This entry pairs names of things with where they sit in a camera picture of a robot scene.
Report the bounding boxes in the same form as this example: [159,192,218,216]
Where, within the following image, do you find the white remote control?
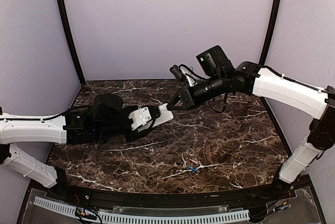
[137,103,174,132]

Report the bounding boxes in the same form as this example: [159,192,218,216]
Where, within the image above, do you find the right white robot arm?
[167,45,334,200]

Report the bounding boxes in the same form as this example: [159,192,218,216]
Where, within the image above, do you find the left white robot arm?
[1,94,160,201]

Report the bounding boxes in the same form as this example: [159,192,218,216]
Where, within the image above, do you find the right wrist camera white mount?
[169,64,204,87]

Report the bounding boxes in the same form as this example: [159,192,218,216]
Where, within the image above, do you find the black front rail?
[49,179,312,209]

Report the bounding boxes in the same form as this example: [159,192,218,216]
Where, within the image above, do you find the white slotted cable duct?
[33,197,250,223]

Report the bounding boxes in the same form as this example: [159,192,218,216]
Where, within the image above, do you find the small circuit board with wires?
[74,208,97,220]

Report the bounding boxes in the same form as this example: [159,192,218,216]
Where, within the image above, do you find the right black frame post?
[259,0,281,65]

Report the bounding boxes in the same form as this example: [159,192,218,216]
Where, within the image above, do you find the black frame post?
[57,0,86,86]
[259,0,281,65]

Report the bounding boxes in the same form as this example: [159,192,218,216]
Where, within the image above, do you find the left black frame post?
[57,0,86,86]

